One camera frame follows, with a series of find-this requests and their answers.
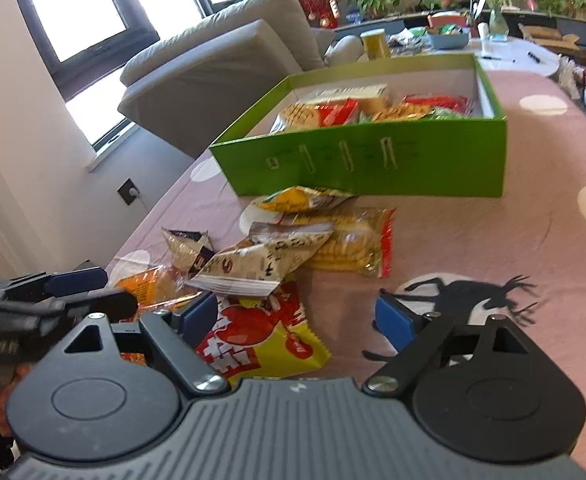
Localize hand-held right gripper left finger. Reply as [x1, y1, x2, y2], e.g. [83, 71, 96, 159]
[60, 290, 229, 401]

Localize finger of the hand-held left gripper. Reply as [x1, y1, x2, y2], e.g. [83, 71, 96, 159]
[0, 267, 109, 302]
[0, 290, 139, 324]

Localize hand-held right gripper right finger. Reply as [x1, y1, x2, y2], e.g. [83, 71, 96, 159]
[363, 294, 524, 401]

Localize orange snack packet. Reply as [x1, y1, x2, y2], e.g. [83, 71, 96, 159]
[108, 265, 199, 311]

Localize red yellow snack bag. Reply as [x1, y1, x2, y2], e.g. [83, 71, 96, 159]
[195, 280, 331, 386]

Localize small beige black packet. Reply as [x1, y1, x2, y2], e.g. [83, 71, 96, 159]
[162, 229, 216, 276]

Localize beige snack bag black print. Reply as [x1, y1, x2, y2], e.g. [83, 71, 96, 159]
[188, 222, 335, 297]

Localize clear cookie packet red ends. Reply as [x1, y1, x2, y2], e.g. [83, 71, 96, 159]
[283, 207, 396, 278]

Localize green cardboard box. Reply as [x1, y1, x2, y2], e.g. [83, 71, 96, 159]
[208, 52, 508, 198]

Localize green snack bag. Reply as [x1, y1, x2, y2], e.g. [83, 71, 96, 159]
[360, 102, 474, 122]

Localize red rectangular snack packet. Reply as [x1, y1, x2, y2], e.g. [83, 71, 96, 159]
[320, 99, 361, 126]

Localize yellow cracker packet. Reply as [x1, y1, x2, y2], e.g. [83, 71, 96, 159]
[270, 101, 324, 133]

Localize large red snack bag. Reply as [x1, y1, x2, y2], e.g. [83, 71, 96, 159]
[403, 94, 470, 112]

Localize white snack packet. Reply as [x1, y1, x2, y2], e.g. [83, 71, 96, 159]
[303, 84, 389, 103]

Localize pink polka dot tablecloth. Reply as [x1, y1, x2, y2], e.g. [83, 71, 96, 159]
[108, 67, 586, 480]

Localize beige recliner sofa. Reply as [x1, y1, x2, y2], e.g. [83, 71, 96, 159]
[117, 0, 364, 158]

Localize dark framed window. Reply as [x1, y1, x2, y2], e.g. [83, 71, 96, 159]
[3, 0, 251, 173]

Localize yellow canister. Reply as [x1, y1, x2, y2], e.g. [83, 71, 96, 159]
[360, 29, 391, 61]

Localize blue basket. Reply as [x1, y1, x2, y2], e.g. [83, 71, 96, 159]
[425, 25, 471, 51]

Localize white oval coffee table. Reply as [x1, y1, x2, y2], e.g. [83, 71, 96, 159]
[323, 35, 561, 78]

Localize clear plastic bag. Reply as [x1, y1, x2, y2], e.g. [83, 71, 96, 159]
[555, 57, 581, 98]

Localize red tissue box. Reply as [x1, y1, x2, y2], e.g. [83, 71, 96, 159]
[427, 14, 468, 28]

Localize glass vase with plant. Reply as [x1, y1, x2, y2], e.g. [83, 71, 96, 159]
[473, 0, 511, 41]

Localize open cardboard box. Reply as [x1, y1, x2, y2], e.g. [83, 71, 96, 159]
[520, 25, 581, 53]

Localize grey television cabinet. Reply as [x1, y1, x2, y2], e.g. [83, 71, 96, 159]
[333, 7, 586, 56]

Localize dark wall socket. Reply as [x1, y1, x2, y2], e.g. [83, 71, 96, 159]
[117, 177, 141, 206]

